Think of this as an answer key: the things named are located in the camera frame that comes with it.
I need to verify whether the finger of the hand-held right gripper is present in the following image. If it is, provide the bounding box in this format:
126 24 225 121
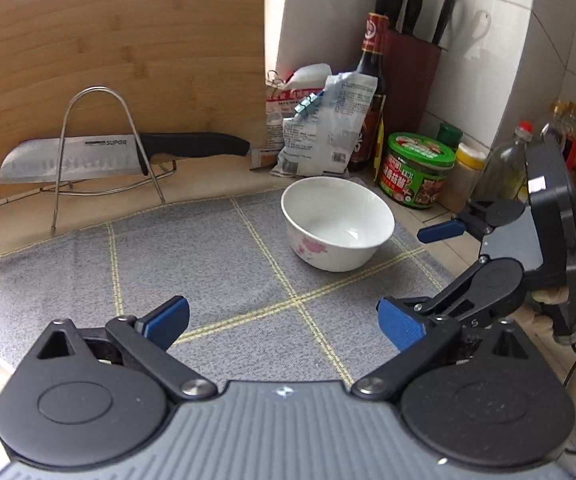
398 257 525 329
417 199 527 244

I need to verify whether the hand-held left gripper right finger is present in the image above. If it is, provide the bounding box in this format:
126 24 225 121
352 297 530 404

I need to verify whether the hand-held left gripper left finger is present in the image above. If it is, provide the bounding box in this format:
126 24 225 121
35 296 217 404

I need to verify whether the person's right hand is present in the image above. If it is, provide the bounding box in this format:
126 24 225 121
532 242 576 307

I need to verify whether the yellow lidded spice jar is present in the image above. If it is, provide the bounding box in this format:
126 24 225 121
440 142 488 212

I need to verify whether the green lidded sauce jar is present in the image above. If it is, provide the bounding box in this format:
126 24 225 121
377 131 456 209

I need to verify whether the grey blue checked towel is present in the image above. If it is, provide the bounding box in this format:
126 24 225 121
0 187 456 386

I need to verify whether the clear bottle red cap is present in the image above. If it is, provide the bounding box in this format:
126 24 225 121
473 120 534 206

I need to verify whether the red label sauce bottle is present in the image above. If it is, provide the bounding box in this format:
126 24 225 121
563 102 576 171

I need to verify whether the green capped jar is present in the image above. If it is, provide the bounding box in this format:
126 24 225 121
437 122 464 149

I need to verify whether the white blue printed bag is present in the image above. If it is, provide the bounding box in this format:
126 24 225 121
273 72 379 179

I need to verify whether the dark red knife block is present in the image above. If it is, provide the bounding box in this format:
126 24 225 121
383 29 443 136

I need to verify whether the teal bag clip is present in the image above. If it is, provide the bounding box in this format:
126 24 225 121
294 94 322 119

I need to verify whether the dark soy sauce bottle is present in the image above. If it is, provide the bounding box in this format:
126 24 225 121
348 12 389 173

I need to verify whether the red white packet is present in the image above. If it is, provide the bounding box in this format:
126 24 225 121
266 63 333 153

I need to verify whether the bamboo cutting board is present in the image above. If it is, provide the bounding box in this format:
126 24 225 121
0 0 269 202

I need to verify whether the black handled kitchen knife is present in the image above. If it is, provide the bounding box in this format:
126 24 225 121
0 132 250 184

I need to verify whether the white wall hook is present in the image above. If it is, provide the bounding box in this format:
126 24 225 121
468 10 492 52

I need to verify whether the steel wire rack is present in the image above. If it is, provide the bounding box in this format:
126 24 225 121
40 87 179 235

